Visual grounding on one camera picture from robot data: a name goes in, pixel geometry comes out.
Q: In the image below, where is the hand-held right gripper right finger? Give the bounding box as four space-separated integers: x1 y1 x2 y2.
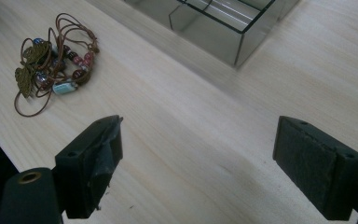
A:
272 115 358 221

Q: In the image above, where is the brown cord beaded necklace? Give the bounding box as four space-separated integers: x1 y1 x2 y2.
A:
13 12 101 119

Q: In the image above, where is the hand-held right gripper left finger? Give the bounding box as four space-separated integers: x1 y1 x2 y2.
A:
54 115 124 219

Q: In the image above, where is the clear glass compartment box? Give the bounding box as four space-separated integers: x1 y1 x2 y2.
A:
122 0 301 68

